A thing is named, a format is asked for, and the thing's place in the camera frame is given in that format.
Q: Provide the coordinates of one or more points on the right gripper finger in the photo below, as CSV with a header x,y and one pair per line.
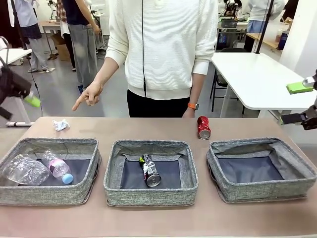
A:
x,y
292,119
297,88

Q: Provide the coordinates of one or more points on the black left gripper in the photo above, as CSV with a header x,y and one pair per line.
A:
x,y
12,84

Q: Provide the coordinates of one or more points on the white paper ball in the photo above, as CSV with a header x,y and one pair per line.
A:
x,y
60,124

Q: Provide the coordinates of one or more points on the large crushed clear bottle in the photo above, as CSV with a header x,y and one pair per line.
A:
x,y
24,171

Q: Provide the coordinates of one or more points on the small pink-label water bottle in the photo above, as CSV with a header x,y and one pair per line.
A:
x,y
58,167

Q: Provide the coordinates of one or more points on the red soda can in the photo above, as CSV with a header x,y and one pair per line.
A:
x,y
203,126

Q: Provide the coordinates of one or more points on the black and silver drink can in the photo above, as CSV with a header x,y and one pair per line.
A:
x,y
149,171

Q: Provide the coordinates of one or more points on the person's left forearm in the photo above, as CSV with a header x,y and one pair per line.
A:
x,y
196,86

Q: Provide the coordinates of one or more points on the person's right forearm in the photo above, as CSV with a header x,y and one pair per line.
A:
x,y
106,70

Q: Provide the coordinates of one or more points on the person's right hand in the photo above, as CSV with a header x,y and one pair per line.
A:
x,y
91,95

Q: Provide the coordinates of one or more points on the person's left hand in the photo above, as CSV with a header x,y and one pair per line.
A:
x,y
188,113

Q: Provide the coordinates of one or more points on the large white table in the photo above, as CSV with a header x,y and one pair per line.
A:
x,y
260,79

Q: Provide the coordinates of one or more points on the blue bottle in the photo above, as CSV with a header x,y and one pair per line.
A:
x,y
282,39

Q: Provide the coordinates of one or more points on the wooden workbench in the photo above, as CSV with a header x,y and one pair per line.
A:
x,y
267,41

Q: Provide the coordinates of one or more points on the black stand pole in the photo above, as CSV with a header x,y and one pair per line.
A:
x,y
260,37

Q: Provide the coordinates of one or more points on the blue floor mat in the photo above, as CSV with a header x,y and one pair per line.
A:
x,y
81,89

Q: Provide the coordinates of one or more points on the brown cardboard box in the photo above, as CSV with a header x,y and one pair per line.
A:
x,y
63,50

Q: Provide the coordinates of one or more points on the bystander in white top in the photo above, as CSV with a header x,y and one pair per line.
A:
x,y
257,24

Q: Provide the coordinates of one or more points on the black folding chair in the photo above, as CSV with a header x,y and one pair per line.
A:
x,y
219,83

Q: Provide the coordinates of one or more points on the grey fabric basket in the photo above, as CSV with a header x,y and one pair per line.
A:
x,y
49,196
148,198
260,191

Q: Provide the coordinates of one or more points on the bystander in grey wide trousers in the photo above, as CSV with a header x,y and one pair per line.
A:
x,y
84,49

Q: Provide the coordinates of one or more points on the small wooden table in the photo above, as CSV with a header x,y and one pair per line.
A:
x,y
49,24

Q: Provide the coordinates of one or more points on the bystander in pale blue shirt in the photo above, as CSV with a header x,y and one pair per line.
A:
x,y
27,15

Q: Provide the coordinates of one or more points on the black plastic crate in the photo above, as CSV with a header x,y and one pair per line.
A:
x,y
229,23

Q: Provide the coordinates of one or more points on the orange band wristwatch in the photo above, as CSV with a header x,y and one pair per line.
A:
x,y
192,105

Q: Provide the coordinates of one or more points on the bystander in plaid shirt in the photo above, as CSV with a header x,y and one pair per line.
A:
x,y
60,10

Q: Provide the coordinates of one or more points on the person in white sweater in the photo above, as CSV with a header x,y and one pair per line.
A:
x,y
168,49

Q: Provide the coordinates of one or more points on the person's black trousers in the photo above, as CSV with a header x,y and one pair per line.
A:
x,y
153,107

